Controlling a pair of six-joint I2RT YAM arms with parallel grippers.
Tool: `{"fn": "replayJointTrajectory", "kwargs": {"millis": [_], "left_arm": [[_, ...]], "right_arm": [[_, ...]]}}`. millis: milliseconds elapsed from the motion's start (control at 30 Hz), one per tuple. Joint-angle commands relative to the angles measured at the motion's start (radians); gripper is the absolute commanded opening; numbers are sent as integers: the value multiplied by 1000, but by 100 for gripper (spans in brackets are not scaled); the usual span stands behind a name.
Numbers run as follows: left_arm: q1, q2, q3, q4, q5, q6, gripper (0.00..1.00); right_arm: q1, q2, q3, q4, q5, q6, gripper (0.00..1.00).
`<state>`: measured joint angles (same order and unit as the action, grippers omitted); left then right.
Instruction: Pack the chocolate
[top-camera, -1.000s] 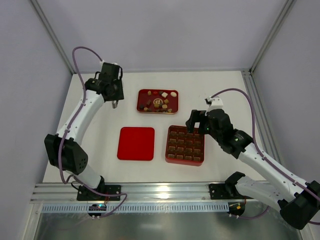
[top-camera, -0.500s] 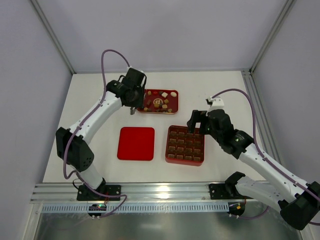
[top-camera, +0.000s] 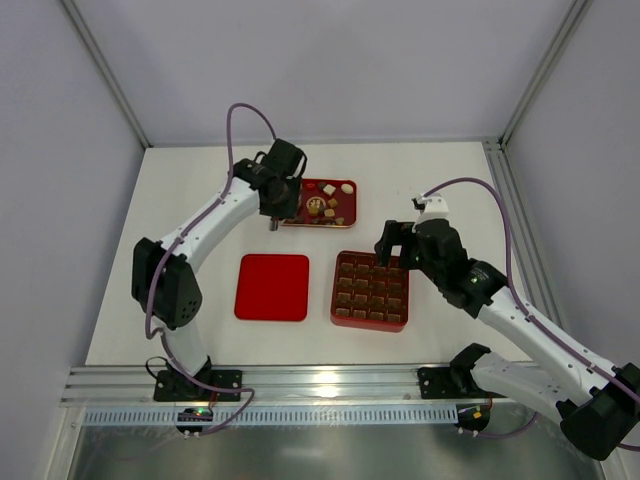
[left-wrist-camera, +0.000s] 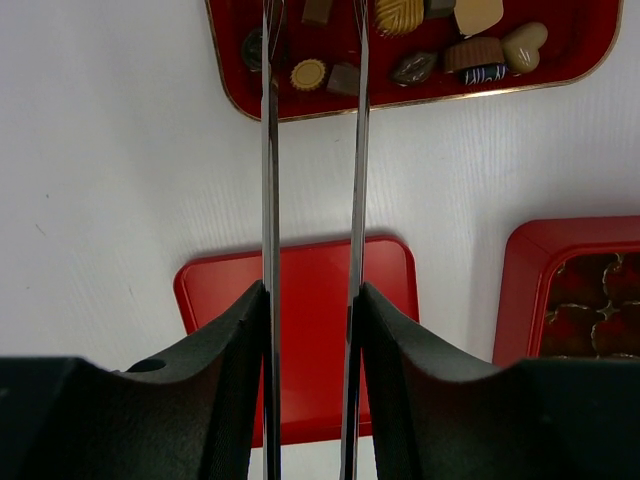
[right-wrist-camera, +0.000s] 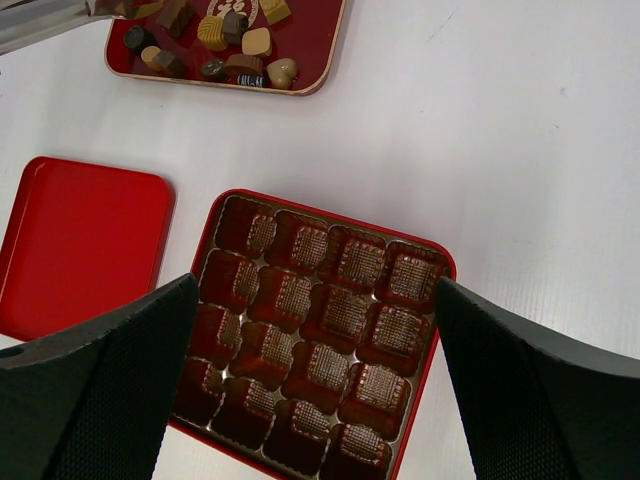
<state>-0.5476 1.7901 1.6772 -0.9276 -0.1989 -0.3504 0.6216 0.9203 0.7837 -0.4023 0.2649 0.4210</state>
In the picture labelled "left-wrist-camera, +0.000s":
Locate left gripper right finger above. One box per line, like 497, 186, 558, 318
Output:
355, 284, 639, 479

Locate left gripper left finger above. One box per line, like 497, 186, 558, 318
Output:
1, 283, 265, 479

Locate metal tweezers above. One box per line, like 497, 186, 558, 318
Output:
260, 1, 370, 479

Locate brown rectangular chocolate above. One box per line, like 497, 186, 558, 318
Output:
302, 0, 333, 27

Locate red compartment chocolate box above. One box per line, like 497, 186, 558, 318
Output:
493, 216, 639, 366

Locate blue striped chocolate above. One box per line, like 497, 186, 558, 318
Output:
458, 63, 509, 86

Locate dark lips chocolate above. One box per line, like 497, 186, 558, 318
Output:
390, 51, 438, 86

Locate brown cube chocolate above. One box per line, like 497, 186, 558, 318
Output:
326, 63, 360, 97

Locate yellow round chocolate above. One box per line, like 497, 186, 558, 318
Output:
290, 59, 327, 92

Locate red chocolate tray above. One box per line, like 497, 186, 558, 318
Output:
206, 1, 623, 121

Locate brown cup chocolate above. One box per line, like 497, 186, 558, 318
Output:
443, 37, 505, 73

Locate dark round chocolate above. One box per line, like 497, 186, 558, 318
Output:
241, 28, 289, 73

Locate cream heart chocolate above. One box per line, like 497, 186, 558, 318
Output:
501, 22, 548, 74

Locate yellow ridged chocolate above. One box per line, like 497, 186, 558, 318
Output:
374, 0, 425, 36

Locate cream square chocolate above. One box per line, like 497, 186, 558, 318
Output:
454, 0, 504, 37

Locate red box lid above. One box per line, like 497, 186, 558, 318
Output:
173, 236, 420, 449

